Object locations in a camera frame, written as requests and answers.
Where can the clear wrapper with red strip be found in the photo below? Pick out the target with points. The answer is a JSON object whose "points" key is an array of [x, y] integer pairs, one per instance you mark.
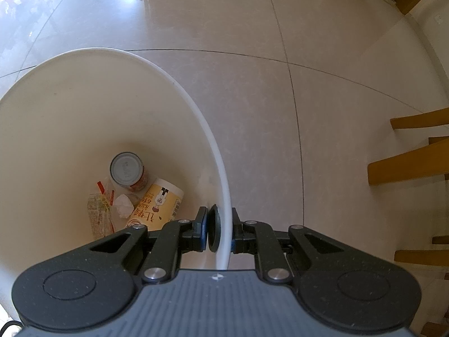
{"points": [[98, 214]]}

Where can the white tissue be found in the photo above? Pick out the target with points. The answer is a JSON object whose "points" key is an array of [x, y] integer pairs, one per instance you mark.
{"points": [[123, 205]]}

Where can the wooden chair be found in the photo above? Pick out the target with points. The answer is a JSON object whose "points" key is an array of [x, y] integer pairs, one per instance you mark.
{"points": [[403, 170]]}

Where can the white plastic trash bin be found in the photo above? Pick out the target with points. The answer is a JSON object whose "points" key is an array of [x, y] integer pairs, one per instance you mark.
{"points": [[70, 112]]}

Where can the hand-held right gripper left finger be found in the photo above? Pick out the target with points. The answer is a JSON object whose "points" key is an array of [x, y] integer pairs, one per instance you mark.
{"points": [[201, 230]]}

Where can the red drink can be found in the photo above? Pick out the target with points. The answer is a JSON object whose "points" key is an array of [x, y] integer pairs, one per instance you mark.
{"points": [[126, 172]]}

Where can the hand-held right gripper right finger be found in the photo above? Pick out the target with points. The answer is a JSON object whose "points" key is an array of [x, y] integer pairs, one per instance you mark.
{"points": [[242, 240]]}

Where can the yellow paper cup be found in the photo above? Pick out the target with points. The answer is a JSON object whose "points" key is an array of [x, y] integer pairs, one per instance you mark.
{"points": [[158, 203]]}

